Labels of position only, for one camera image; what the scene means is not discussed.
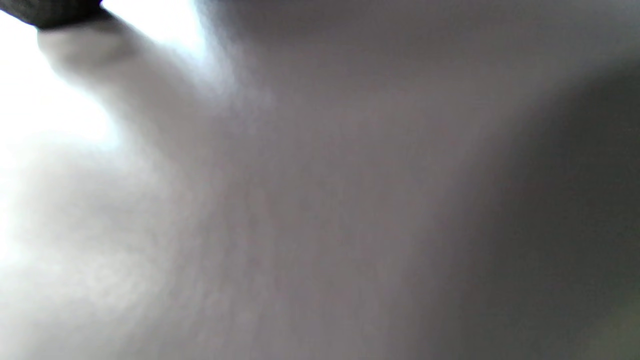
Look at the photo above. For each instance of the person's right hand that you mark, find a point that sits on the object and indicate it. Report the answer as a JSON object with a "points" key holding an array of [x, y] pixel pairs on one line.
{"points": [[45, 12]]}

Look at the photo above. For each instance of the grey desk mat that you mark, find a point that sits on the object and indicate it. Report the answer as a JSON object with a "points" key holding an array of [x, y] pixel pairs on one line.
{"points": [[320, 200]]}

